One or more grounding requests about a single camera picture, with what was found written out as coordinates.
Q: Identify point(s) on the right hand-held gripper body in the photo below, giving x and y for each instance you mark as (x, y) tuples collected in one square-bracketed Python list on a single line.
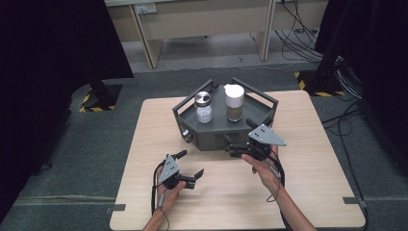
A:
[(264, 138)]

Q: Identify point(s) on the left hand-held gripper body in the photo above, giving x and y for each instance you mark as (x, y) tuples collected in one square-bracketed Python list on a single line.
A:
[(169, 171)]

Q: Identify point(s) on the dark grey corner rack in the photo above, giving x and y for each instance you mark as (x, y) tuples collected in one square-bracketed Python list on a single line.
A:
[(218, 126)]

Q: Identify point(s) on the glass jar with white lid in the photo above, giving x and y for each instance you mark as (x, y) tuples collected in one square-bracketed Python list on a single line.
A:
[(234, 102)]

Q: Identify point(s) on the glass jar with silver lid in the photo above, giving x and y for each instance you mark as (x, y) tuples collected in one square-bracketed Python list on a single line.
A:
[(203, 107)]

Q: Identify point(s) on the person's left hand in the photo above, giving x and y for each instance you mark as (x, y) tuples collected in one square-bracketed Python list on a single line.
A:
[(170, 196)]

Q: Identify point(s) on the person's right hand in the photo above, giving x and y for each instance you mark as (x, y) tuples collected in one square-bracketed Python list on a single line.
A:
[(266, 173)]

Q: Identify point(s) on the grey tape strip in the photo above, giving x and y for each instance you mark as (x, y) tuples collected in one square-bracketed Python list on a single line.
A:
[(352, 201), (116, 208)]

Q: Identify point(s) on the black stand with striped base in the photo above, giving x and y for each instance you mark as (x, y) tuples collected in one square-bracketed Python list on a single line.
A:
[(320, 82), (102, 97)]

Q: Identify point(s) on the beige desk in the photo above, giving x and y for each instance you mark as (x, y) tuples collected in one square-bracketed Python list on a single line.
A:
[(205, 22)]

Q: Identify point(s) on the black curtain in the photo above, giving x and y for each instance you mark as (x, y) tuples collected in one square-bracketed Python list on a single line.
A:
[(378, 64), (48, 80)]

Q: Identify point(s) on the white power socket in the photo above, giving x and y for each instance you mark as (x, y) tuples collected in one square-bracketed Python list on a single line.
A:
[(146, 8)]

